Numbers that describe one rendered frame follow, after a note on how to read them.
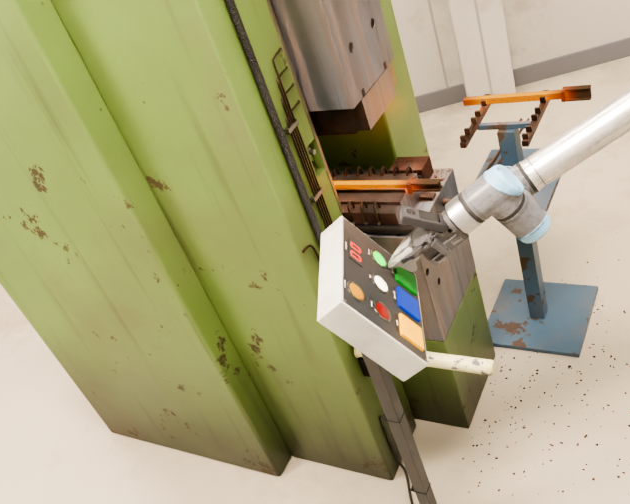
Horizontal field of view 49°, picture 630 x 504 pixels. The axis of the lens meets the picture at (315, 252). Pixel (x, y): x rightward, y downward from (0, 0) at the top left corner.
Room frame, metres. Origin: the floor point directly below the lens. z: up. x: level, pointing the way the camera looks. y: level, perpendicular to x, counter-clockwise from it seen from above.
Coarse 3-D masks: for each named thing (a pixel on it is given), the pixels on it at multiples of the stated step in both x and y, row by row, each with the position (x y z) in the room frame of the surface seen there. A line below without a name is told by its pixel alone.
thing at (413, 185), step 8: (336, 184) 1.99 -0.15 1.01; (344, 184) 1.98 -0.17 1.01; (352, 184) 1.96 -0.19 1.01; (360, 184) 1.94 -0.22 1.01; (368, 184) 1.92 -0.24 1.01; (376, 184) 1.90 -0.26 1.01; (384, 184) 1.88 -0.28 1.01; (392, 184) 1.86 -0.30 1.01; (400, 184) 1.85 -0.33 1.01; (408, 184) 1.82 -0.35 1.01; (416, 184) 1.81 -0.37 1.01; (424, 184) 1.79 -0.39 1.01; (432, 184) 1.78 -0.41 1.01; (440, 184) 1.78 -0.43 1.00; (408, 192) 1.82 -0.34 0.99
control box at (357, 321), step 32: (352, 224) 1.49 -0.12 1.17; (320, 256) 1.41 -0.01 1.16; (352, 256) 1.35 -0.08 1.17; (384, 256) 1.44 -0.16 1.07; (320, 288) 1.29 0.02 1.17; (416, 288) 1.40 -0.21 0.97; (320, 320) 1.18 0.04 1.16; (352, 320) 1.17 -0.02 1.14; (384, 320) 1.19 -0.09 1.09; (384, 352) 1.15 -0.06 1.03; (416, 352) 1.15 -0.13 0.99
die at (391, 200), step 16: (336, 176) 2.07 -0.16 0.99; (352, 176) 2.03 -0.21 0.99; (368, 176) 1.99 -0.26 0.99; (384, 176) 1.96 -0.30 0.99; (400, 176) 1.92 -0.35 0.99; (416, 176) 1.89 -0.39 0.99; (352, 192) 1.94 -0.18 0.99; (368, 192) 1.90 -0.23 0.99; (384, 192) 1.87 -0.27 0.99; (400, 192) 1.83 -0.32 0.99; (416, 192) 1.87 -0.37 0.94; (352, 208) 1.86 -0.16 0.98; (368, 208) 1.83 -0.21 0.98; (384, 208) 1.79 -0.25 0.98; (400, 208) 1.77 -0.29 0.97; (400, 224) 1.75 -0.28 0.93
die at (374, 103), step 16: (384, 80) 1.86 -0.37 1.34; (368, 96) 1.78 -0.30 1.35; (384, 96) 1.84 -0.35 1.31; (320, 112) 1.84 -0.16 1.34; (336, 112) 1.80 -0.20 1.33; (352, 112) 1.77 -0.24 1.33; (368, 112) 1.76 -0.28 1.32; (320, 128) 1.85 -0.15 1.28; (336, 128) 1.81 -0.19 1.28; (352, 128) 1.78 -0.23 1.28; (368, 128) 1.75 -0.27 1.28
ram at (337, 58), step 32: (288, 0) 1.76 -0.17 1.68; (320, 0) 1.71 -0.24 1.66; (352, 0) 1.82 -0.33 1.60; (288, 32) 1.78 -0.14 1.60; (320, 32) 1.72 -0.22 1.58; (352, 32) 1.79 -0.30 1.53; (384, 32) 1.92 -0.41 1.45; (320, 64) 1.74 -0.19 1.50; (352, 64) 1.75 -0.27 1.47; (384, 64) 1.89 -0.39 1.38; (320, 96) 1.76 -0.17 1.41; (352, 96) 1.71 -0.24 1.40
